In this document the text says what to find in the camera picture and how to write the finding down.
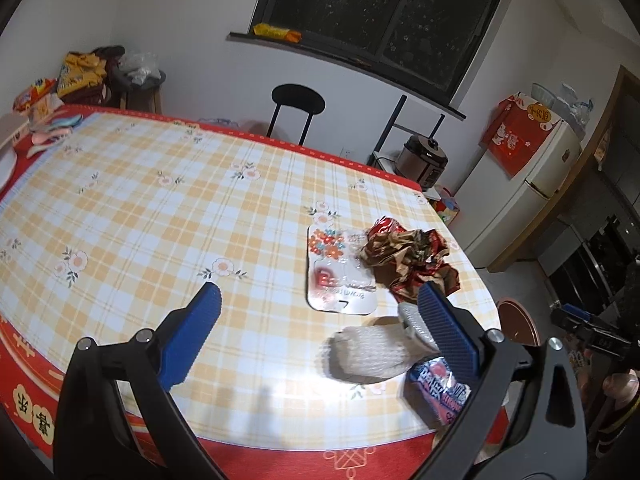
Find red trimmed shopping bag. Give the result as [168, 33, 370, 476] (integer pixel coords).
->
[434, 186, 462, 227]

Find beige cardboard box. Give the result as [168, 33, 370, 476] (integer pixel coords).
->
[0, 112, 32, 155]

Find crumpled clear plastic bag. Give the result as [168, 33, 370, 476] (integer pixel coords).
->
[119, 52, 160, 86]

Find red printed cloth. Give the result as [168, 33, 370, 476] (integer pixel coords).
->
[480, 92, 560, 179]

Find black built-in oven stove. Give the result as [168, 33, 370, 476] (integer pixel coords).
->
[547, 215, 640, 321]

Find dark red cloth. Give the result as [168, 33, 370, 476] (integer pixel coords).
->
[92, 46, 126, 68]

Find black round-back chair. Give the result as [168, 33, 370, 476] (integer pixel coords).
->
[266, 83, 327, 147]

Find black frame white rack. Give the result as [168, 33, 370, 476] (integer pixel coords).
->
[369, 94, 447, 181]

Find pink teal plastic packets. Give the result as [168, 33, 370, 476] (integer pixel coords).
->
[26, 111, 85, 147]

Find yellow brown snack bag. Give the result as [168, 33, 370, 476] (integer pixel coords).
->
[56, 51, 110, 101]

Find brown round bin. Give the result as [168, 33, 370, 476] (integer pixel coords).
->
[496, 297, 542, 347]

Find yellow snack packet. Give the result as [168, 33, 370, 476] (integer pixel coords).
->
[252, 23, 303, 43]

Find white foam net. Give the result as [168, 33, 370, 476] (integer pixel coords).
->
[324, 324, 418, 385]

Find dark sliding window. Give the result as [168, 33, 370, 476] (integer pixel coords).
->
[227, 0, 516, 121]

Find brown rice cooker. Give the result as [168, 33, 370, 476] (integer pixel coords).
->
[396, 134, 450, 189]

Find floral plastic tray lid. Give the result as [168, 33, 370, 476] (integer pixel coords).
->
[305, 224, 378, 315]

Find person's head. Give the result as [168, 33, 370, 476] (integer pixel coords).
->
[601, 372, 640, 412]

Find orange snack packet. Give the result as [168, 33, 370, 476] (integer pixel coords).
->
[13, 77, 59, 112]

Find pale plastic basin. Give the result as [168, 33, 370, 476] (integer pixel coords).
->
[530, 82, 561, 108]

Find red gold wrapper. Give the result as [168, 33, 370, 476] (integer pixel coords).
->
[357, 215, 462, 306]

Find cream refrigerator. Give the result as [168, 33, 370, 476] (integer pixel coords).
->
[469, 110, 585, 270]

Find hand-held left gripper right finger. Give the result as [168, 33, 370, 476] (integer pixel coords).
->
[414, 280, 587, 480]

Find blue purple snack packet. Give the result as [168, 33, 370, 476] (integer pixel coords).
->
[406, 354, 472, 427]

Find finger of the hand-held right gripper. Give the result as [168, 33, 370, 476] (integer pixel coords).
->
[550, 303, 621, 333]

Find wooden stool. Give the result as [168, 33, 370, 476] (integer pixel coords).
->
[112, 67, 167, 114]

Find clear plastic bags bundle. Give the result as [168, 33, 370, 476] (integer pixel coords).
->
[557, 82, 597, 128]

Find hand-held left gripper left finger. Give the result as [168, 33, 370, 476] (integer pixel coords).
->
[52, 281, 236, 480]

